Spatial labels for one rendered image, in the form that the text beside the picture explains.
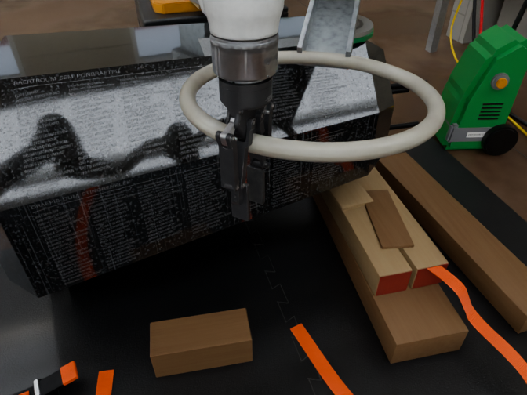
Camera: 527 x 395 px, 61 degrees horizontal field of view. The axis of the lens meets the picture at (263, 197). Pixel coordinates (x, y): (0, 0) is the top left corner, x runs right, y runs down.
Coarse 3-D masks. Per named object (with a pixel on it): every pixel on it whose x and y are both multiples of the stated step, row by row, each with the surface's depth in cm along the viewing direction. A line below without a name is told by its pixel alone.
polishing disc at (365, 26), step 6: (360, 18) 141; (366, 18) 141; (360, 24) 137; (366, 24) 137; (372, 24) 137; (360, 30) 133; (366, 30) 133; (372, 30) 135; (354, 36) 131; (360, 36) 132
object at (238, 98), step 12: (228, 84) 60; (240, 84) 60; (252, 84) 59; (264, 84) 60; (228, 96) 61; (240, 96) 60; (252, 96) 60; (264, 96) 61; (228, 108) 62; (240, 108) 61; (252, 108) 61; (228, 120) 62; (240, 120) 62; (240, 132) 64
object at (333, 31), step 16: (320, 0) 119; (336, 0) 119; (352, 0) 118; (320, 16) 115; (336, 16) 114; (352, 16) 107; (304, 32) 104; (320, 32) 111; (336, 32) 111; (352, 32) 103; (304, 48) 106; (320, 48) 107; (336, 48) 107; (352, 48) 106; (304, 64) 105
